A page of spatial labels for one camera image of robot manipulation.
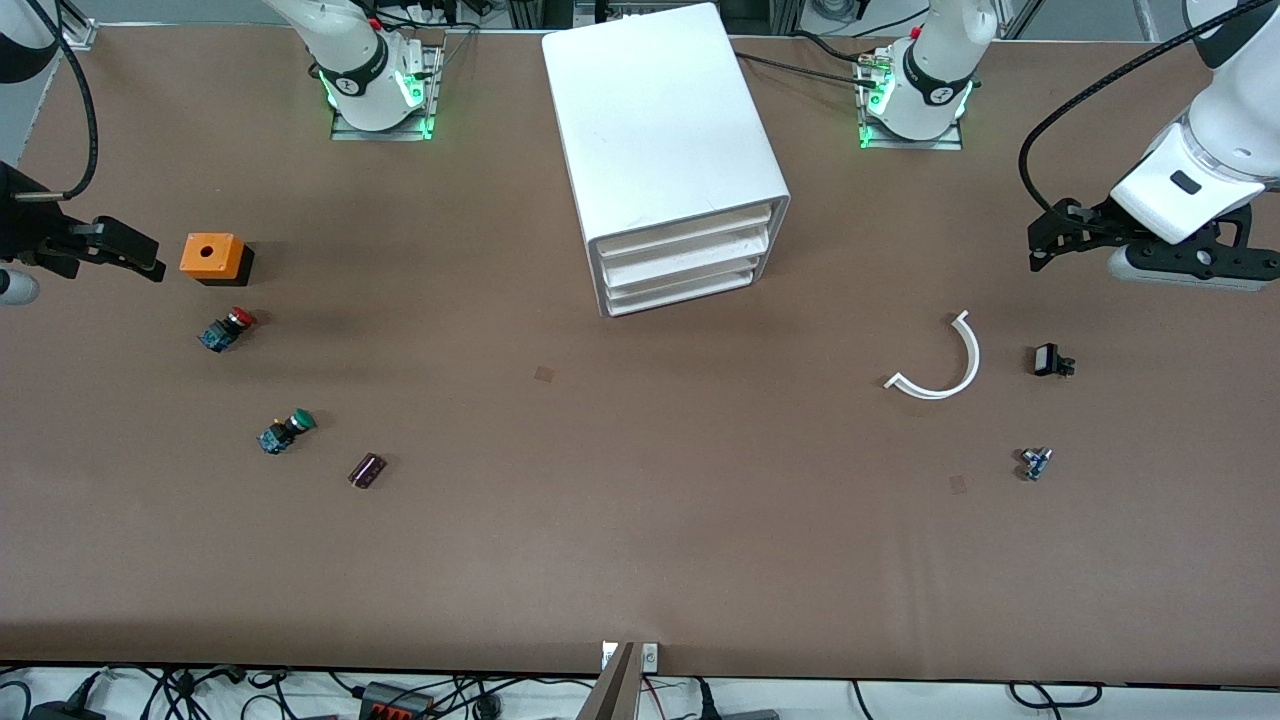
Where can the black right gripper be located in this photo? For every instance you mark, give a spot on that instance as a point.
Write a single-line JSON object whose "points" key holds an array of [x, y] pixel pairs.
{"points": [[22, 228]]}

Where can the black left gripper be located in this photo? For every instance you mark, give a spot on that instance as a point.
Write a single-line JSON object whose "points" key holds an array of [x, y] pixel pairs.
{"points": [[1093, 224]]}

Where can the white plastic drawer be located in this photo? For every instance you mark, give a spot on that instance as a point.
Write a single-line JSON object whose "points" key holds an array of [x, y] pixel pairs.
{"points": [[685, 272], [685, 290], [680, 236], [680, 255]]}

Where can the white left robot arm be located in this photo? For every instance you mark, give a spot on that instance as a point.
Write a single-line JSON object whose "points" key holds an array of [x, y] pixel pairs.
{"points": [[1200, 150]]}

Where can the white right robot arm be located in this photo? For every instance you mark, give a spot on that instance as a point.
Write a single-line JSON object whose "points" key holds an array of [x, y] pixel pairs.
{"points": [[345, 50]]}

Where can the white drawer cabinet housing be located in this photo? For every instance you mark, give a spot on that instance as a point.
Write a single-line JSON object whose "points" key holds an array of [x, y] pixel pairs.
{"points": [[660, 110]]}

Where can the small black electrical component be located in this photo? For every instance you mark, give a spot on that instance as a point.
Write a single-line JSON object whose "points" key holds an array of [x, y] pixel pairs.
{"points": [[1047, 359]]}

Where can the white curved plastic strip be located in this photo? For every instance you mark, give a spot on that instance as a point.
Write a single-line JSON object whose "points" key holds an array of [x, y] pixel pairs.
{"points": [[955, 385]]}

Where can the small blue electronic component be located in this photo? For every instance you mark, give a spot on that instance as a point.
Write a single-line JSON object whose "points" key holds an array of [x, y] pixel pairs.
{"points": [[1035, 462]]}

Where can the black power adapter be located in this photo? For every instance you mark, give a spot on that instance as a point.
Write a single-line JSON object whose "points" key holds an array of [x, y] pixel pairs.
{"points": [[65, 712]]}

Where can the black power strip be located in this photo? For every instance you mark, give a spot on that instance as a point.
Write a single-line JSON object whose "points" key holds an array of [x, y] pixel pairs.
{"points": [[395, 702]]}

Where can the orange button enclosure box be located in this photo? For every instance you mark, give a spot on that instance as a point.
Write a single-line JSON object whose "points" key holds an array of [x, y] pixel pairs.
{"points": [[208, 255]]}

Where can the red push button switch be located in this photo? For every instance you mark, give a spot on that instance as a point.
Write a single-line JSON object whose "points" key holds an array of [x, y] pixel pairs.
{"points": [[222, 332]]}

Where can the green push button switch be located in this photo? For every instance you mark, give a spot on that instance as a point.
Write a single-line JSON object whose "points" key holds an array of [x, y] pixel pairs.
{"points": [[285, 432]]}

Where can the small metal bracket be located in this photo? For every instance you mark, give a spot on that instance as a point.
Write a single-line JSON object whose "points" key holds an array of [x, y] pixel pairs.
{"points": [[650, 657]]}

